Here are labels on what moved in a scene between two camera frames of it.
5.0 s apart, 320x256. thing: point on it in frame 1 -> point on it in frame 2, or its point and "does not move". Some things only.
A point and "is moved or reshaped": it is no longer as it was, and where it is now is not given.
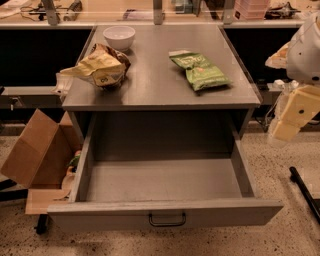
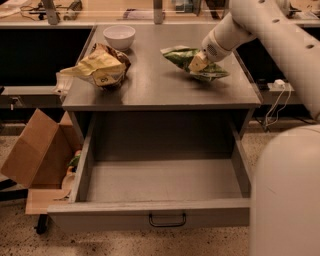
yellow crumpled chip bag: (106, 66) does not move
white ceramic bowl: (119, 38) does not move
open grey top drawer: (144, 170) does not move
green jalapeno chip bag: (202, 73) is moved or reshaped
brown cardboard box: (39, 156) does not move
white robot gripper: (305, 58) -> (212, 49)
